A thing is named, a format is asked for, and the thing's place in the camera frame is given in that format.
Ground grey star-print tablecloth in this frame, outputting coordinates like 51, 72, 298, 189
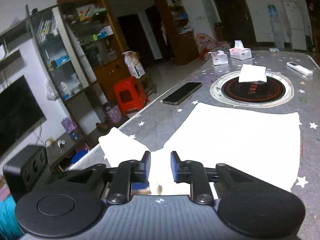
67, 50, 320, 240

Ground white water dispenser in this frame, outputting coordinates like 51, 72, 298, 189
271, 17, 285, 48

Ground white refrigerator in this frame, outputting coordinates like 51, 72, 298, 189
283, 0, 307, 50

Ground flat screen television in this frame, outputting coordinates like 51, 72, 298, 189
0, 75, 47, 157

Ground white printed carton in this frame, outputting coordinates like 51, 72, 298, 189
122, 51, 146, 78

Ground red plastic stool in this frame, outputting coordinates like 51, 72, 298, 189
114, 76, 150, 115

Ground grey wall shelf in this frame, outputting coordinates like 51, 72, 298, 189
0, 49, 24, 71

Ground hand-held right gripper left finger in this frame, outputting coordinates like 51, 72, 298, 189
59, 151, 152, 205

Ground black speaker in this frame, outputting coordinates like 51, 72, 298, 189
3, 145, 49, 195

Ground dark wooden door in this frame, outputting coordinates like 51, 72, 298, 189
211, 0, 257, 46

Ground white plastic bag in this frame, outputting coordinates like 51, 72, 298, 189
45, 80, 60, 101

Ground white tissue sheet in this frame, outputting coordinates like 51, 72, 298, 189
238, 64, 267, 83

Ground blue plastic basin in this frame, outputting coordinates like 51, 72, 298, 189
71, 150, 89, 163

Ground purple patterned basket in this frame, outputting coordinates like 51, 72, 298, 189
105, 105, 123, 123

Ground blue water bottle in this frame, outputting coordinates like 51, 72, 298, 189
267, 4, 278, 19

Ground floor fan with floral cover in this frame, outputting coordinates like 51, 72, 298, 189
195, 32, 232, 61

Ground dark wooden wall shelf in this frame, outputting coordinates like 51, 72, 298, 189
300, 0, 320, 53

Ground round built-in cooktop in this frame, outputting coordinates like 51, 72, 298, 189
210, 70, 294, 108

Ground white remote control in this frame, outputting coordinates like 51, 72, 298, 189
286, 61, 313, 76

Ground pink and white tissue box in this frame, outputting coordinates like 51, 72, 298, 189
229, 40, 251, 60

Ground glass display cabinet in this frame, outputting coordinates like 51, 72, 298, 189
26, 5, 98, 102

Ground dark smartphone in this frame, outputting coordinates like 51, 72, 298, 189
162, 82, 203, 105

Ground purple paper bag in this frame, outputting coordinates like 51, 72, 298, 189
61, 117, 77, 133

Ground small soft tissue pack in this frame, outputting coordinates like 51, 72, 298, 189
208, 50, 229, 66

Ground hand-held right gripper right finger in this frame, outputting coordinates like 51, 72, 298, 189
170, 151, 292, 205

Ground wooden arched cabinet unit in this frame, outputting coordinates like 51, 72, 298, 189
57, 0, 200, 100

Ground low television stand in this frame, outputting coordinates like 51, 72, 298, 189
46, 132, 91, 173

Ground cream garment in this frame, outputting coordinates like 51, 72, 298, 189
99, 103, 300, 195

